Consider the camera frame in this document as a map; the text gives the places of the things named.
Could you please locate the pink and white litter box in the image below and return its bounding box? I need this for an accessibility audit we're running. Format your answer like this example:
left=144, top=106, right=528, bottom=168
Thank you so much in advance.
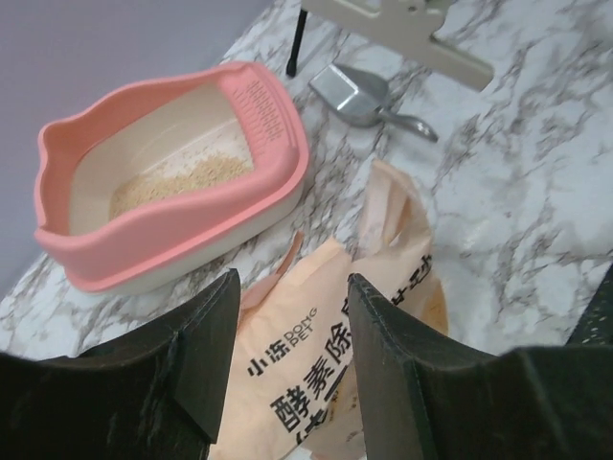
left=34, top=61, right=309, bottom=294

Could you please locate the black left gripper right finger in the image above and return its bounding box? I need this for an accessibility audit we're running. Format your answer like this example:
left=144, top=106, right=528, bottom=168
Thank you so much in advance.
left=348, top=274, right=612, bottom=459

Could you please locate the metal litter scoop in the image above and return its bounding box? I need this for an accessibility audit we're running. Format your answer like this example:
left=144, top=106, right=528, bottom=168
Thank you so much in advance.
left=308, top=63, right=439, bottom=143

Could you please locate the beige cat litter pile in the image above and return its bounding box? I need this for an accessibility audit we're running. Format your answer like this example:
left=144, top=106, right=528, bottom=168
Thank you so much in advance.
left=108, top=154, right=253, bottom=219

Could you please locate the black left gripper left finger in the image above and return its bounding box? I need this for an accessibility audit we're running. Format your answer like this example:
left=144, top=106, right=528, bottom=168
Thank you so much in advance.
left=1, top=269, right=240, bottom=459

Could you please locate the black music stand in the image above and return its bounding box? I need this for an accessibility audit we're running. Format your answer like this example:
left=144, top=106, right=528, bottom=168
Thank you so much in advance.
left=285, top=9, right=308, bottom=79

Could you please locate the peach cat litter bag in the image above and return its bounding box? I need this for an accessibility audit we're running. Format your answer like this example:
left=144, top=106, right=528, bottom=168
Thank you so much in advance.
left=210, top=160, right=448, bottom=460

